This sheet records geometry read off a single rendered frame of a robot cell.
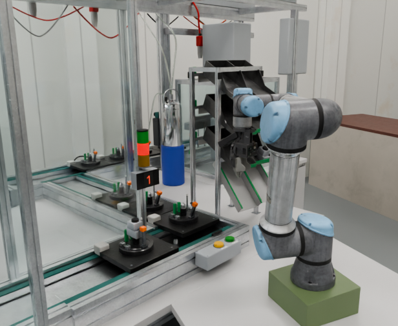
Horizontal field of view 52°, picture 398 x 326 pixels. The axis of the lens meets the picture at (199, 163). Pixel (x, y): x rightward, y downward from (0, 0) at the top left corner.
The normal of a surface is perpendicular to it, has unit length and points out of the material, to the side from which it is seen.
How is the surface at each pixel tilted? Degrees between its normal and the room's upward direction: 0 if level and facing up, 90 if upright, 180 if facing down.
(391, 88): 90
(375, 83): 90
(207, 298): 0
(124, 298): 90
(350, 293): 90
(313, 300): 4
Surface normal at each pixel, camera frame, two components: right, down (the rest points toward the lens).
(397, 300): -0.01, -0.97
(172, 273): 0.72, 0.17
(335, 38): 0.40, 0.22
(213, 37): -0.69, 0.18
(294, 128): 0.18, 0.37
